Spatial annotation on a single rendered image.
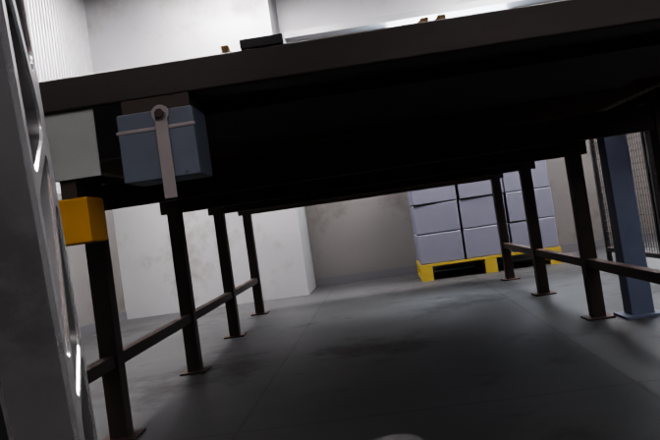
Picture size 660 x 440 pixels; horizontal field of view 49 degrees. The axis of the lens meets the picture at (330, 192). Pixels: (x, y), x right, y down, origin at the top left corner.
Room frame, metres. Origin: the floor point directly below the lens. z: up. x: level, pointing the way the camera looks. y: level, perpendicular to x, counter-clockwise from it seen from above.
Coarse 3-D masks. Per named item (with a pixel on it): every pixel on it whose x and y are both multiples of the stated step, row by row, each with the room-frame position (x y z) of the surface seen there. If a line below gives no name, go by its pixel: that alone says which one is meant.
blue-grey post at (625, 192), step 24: (600, 144) 3.20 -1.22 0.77; (624, 144) 3.14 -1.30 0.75; (624, 168) 3.14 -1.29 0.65; (624, 192) 3.14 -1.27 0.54; (624, 216) 3.14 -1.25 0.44; (624, 240) 3.14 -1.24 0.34; (624, 288) 3.19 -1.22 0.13; (648, 288) 3.14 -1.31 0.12; (624, 312) 3.23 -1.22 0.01; (648, 312) 3.14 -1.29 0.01
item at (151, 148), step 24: (168, 96) 1.25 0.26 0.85; (192, 96) 1.28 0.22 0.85; (120, 120) 1.23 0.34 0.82; (144, 120) 1.23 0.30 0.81; (168, 120) 1.23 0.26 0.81; (192, 120) 1.23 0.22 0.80; (120, 144) 1.24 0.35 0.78; (144, 144) 1.23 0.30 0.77; (168, 144) 1.22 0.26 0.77; (192, 144) 1.23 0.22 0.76; (144, 168) 1.23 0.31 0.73; (168, 168) 1.22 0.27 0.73; (192, 168) 1.23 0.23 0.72; (168, 192) 1.23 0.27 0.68
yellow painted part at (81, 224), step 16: (64, 192) 1.28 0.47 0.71; (80, 192) 1.29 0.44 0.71; (64, 208) 1.24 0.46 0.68; (80, 208) 1.24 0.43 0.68; (96, 208) 1.28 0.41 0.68; (64, 224) 1.24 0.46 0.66; (80, 224) 1.24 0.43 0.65; (96, 224) 1.27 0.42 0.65; (80, 240) 1.24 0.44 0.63; (96, 240) 1.26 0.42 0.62
